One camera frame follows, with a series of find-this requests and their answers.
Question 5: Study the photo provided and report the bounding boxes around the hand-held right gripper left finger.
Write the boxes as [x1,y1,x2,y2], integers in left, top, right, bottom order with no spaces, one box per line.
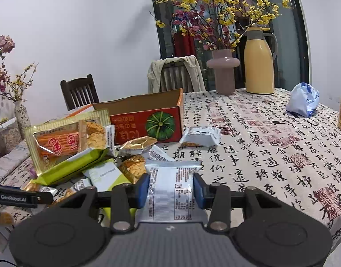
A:
[48,174,150,234]

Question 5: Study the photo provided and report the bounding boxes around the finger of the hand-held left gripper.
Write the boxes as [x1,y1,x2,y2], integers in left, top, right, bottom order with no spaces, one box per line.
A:
[36,190,54,204]

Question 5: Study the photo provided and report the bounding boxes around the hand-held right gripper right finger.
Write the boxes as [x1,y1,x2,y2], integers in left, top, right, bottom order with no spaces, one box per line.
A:
[193,173,297,233]

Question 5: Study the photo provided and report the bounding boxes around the clear round cookie packet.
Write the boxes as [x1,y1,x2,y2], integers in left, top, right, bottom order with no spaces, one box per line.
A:
[120,155,147,184]

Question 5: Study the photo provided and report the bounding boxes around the white label-printed snack packet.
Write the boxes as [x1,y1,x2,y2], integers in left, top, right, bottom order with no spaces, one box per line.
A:
[136,160,208,223]

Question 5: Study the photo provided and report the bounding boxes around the silver cookie packet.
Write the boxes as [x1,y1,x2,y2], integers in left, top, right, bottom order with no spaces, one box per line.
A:
[55,178,93,203]

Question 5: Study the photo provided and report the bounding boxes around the white and green snack packet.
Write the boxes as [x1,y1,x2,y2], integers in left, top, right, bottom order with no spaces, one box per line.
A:
[82,158,132,194]

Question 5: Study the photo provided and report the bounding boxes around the lime green snack packet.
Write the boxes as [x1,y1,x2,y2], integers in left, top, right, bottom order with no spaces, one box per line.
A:
[32,147,110,185]

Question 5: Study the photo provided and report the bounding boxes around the gold snack packet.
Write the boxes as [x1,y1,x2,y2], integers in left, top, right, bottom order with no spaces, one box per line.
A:
[119,136,158,156]

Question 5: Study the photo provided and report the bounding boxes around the white grey snack packet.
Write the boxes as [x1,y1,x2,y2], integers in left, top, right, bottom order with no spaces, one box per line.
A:
[179,126,221,147]

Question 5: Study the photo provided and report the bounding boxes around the orange pumpkin-print cardboard box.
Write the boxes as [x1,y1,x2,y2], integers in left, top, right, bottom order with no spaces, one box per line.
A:
[92,88,184,145]

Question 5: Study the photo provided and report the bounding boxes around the grey patterned cloth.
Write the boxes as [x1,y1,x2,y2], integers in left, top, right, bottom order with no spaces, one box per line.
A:
[0,139,35,185]

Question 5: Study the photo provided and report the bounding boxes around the clear white-lidded food container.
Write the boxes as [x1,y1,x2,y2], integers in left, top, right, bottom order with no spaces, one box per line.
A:
[0,117,23,156]

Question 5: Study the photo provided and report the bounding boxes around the small floral ceramic vase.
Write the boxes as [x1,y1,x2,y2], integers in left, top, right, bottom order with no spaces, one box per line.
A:
[14,100,31,140]

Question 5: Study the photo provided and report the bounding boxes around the dark wooden chair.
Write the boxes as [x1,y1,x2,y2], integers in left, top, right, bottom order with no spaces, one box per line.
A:
[60,74,100,111]

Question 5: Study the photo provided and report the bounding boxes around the yellow blossom sprigs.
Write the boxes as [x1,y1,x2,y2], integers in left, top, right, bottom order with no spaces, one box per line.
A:
[4,63,39,103]

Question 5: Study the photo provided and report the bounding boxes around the chair with beige jacket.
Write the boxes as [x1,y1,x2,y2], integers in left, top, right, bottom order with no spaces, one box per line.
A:
[147,56,207,93]

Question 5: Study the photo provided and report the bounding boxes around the slatted wooden chair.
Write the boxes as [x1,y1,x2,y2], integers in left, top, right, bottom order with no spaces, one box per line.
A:
[159,57,199,92]

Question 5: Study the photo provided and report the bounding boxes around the pink glass vase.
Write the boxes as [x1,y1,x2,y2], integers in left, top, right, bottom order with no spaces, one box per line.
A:
[207,49,240,95]

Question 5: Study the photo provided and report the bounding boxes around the blue and white plastic bag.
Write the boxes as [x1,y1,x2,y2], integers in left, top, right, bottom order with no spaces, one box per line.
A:
[286,83,320,118]

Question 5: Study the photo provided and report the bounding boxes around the yellow thermos jug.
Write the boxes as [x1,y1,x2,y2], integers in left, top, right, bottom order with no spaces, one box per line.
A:
[243,26,278,94]

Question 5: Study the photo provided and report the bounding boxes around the red hanging garment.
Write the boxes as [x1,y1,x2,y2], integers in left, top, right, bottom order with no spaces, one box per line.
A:
[173,32,197,57]

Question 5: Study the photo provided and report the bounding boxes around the dried pink roses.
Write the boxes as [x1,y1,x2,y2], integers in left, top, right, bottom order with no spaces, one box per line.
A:
[0,35,16,96]

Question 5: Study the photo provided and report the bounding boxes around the dark framed glass door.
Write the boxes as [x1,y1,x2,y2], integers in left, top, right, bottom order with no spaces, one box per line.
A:
[150,0,311,92]

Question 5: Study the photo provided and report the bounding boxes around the yellow and pink flower bouquet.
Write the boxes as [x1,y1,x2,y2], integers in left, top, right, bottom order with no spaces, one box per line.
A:
[150,0,292,52]

